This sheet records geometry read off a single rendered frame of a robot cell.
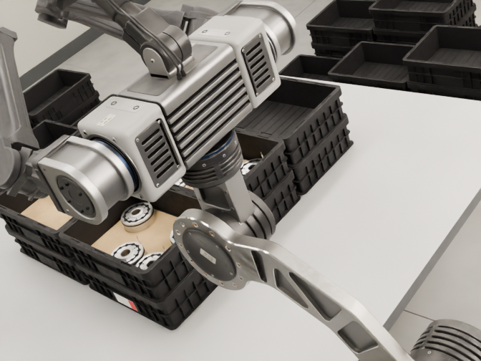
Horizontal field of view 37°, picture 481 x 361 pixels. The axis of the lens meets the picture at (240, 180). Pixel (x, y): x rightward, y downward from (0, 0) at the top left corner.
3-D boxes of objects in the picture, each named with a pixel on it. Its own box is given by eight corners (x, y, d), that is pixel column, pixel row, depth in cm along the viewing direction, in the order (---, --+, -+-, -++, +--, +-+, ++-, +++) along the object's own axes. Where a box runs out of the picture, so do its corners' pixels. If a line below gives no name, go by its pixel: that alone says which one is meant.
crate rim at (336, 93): (344, 92, 230) (343, 85, 228) (288, 146, 215) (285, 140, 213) (251, 76, 256) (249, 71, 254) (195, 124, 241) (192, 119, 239)
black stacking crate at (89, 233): (232, 235, 205) (220, 204, 198) (161, 307, 190) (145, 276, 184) (142, 203, 231) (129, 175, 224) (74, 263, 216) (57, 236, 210)
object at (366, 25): (411, 59, 385) (401, 0, 366) (383, 89, 369) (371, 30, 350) (348, 53, 410) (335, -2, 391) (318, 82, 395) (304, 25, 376)
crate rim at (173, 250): (223, 209, 199) (220, 203, 198) (147, 282, 184) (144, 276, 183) (132, 179, 226) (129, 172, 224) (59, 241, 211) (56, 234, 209)
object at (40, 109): (90, 134, 424) (57, 68, 398) (123, 142, 405) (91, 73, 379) (39, 175, 403) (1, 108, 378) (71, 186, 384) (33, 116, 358)
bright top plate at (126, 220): (159, 208, 218) (159, 205, 218) (137, 228, 213) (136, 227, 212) (137, 200, 224) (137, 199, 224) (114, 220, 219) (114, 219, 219)
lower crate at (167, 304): (244, 263, 211) (232, 232, 204) (175, 335, 196) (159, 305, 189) (154, 228, 237) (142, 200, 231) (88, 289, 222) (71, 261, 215)
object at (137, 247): (150, 248, 203) (149, 246, 203) (125, 272, 198) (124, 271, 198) (127, 239, 210) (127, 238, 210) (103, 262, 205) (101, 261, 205)
